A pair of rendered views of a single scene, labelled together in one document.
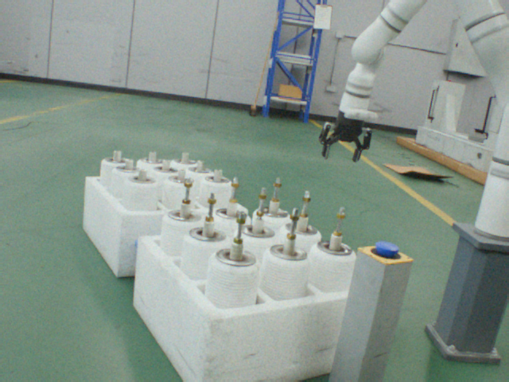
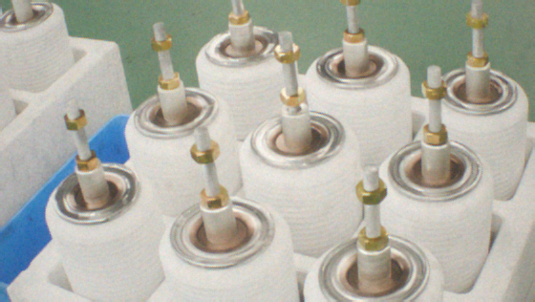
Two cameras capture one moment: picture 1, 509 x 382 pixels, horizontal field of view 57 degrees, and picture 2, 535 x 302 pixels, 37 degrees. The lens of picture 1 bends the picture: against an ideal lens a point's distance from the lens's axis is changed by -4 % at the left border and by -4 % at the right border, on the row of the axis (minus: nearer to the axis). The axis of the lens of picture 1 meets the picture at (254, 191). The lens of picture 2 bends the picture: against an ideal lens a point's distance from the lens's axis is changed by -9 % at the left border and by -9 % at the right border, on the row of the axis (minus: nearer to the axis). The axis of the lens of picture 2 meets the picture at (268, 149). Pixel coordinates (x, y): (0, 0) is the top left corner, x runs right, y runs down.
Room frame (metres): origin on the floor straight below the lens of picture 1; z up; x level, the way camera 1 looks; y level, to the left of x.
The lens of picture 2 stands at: (0.48, 0.23, 0.65)
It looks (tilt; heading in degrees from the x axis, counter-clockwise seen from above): 36 degrees down; 337
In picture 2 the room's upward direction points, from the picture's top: 8 degrees counter-clockwise
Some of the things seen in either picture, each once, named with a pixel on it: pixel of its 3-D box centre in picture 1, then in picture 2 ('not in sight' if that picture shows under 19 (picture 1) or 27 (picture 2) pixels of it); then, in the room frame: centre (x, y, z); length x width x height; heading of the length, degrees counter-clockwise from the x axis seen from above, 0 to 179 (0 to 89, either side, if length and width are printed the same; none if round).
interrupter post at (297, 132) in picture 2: (258, 226); (296, 126); (0.98, -0.02, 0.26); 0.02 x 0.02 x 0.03
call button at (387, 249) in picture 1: (386, 251); not in sight; (0.78, -0.24, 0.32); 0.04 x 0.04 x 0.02
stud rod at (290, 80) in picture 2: (261, 205); (289, 76); (0.98, -0.02, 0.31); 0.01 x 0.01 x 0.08; 30
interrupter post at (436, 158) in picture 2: (289, 247); (435, 157); (0.89, -0.08, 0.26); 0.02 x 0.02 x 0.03
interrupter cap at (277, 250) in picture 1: (288, 252); (435, 170); (0.89, -0.08, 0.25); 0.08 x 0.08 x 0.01
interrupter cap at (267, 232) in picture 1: (257, 231); (298, 140); (0.98, -0.02, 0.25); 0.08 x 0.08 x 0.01
